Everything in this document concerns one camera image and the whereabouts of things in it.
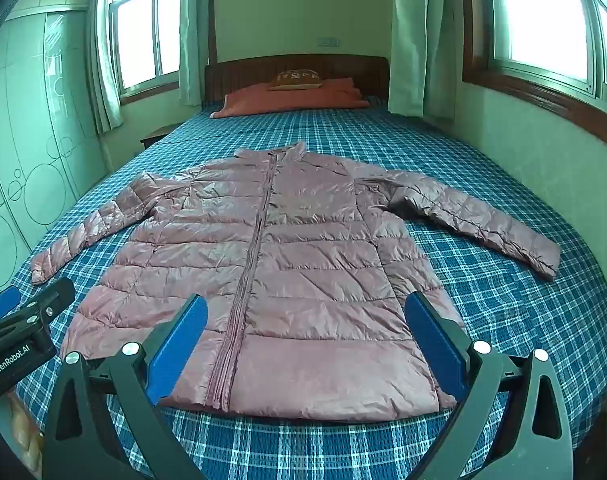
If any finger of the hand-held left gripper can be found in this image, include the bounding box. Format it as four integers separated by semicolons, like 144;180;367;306
0;277;77;339
0;285;23;327

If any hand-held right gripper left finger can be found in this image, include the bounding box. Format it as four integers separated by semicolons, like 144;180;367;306
42;294;209;480

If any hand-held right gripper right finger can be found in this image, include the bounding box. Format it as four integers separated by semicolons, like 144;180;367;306
405;291;574;480

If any pink puffer jacket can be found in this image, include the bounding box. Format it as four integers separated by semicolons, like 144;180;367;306
30;141;561;423

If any bed with blue plaid sheet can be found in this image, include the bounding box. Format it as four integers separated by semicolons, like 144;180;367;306
0;97;607;480

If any white wardrobe with circle pattern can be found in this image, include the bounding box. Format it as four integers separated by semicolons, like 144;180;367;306
0;0;109;291

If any dark wooden nightstand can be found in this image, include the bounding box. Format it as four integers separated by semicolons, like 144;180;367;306
140;124;183;150

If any pale green curtain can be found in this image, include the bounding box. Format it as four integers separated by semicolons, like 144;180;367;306
177;0;215;107
86;0;125;135
387;0;457;120

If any orange pillow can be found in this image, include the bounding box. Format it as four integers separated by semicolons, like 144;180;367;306
210;77;371;119

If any wooden headboard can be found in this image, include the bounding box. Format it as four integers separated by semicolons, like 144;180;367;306
204;54;390;107

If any small brown patterned cushion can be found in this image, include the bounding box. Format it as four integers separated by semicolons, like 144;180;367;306
268;70;324;92

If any window with wooden trim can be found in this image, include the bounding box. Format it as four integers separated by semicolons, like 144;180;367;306
457;0;607;153

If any window with white frame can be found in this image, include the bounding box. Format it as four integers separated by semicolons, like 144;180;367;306
106;0;184;103

